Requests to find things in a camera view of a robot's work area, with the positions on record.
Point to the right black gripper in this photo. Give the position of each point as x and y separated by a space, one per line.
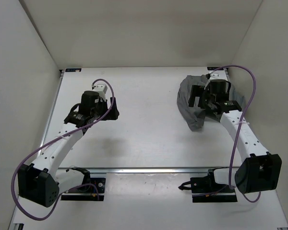
197 91

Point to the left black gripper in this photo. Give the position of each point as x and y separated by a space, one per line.
114 112

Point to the grey pleated skirt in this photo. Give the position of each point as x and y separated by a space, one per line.
195 116

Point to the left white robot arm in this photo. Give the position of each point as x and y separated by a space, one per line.
39 181

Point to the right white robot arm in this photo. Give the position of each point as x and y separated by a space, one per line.
260 169

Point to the left blue corner label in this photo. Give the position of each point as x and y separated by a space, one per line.
73 70

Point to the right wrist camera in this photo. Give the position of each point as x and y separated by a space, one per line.
212 75

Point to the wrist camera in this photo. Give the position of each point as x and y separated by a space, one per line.
212 75
101 89

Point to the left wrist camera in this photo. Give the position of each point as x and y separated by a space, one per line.
101 89

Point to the aluminium table rail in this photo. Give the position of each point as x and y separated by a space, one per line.
152 170

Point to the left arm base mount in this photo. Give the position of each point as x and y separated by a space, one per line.
86 189

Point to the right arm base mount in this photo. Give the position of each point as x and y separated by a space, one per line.
206 190

